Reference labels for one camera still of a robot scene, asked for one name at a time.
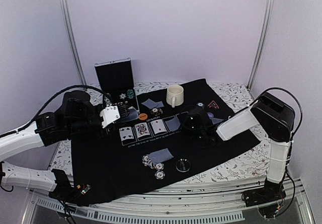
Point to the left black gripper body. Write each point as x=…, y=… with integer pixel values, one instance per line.
x=107, y=132

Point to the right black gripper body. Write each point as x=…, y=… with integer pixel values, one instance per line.
x=203, y=133

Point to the purple small blind button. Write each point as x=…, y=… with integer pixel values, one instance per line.
x=210, y=115

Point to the red triangle black token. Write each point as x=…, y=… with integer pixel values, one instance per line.
x=213, y=104

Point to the teal chip stack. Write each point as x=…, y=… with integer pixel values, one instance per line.
x=199, y=104

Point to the queen of hearts card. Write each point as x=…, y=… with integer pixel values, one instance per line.
x=142, y=129

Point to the orange big blind button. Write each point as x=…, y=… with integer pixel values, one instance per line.
x=143, y=116

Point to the clear black dealer button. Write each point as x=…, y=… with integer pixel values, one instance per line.
x=183, y=165

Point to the poker chip stack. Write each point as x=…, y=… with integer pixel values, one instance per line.
x=147, y=162
x=130, y=94

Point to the red brown chip stack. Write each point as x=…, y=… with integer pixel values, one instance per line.
x=156, y=111

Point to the aluminium poker chip case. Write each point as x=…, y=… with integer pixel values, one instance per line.
x=116, y=77

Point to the dealt card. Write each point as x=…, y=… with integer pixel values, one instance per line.
x=159, y=104
x=153, y=158

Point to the blue white chip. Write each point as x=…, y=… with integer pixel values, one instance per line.
x=159, y=166
x=159, y=175

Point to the blue patterned card deck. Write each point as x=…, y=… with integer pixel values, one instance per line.
x=133, y=115

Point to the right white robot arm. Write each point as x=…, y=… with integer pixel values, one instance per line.
x=267, y=113

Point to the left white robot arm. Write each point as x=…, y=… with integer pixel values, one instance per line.
x=74, y=110

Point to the black poker table mat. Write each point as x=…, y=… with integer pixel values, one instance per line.
x=114, y=168

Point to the cream ceramic mug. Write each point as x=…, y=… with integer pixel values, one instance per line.
x=175, y=95

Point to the small green circuit board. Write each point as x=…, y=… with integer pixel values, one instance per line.
x=82, y=188

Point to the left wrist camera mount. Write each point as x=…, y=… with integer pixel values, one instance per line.
x=112, y=113

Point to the front aluminium rail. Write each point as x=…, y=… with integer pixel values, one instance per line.
x=200, y=203

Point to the left aluminium frame post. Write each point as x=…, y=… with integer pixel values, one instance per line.
x=72, y=41

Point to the aluminium frame post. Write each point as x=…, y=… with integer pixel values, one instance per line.
x=72, y=41
x=261, y=43

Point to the right aluminium frame post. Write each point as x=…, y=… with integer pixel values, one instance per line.
x=261, y=43

